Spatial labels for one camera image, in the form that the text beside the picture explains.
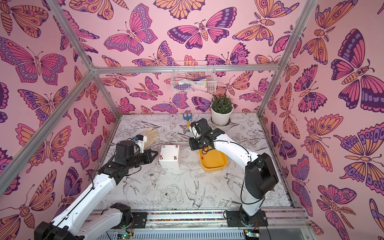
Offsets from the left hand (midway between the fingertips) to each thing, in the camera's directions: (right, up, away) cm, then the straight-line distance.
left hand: (159, 151), depth 79 cm
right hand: (+17, +4, +7) cm, 19 cm away
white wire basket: (+18, +45, +17) cm, 52 cm away
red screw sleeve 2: (+8, +2, +11) cm, 13 cm away
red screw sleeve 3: (0, -3, +4) cm, 5 cm away
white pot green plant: (+37, +25, +24) cm, 51 cm away
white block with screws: (+4, -4, +7) cm, 9 cm away
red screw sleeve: (+8, -4, +5) cm, 10 cm away
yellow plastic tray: (+30, -8, +17) cm, 35 cm away
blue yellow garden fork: (+13, +20, +40) cm, 47 cm away
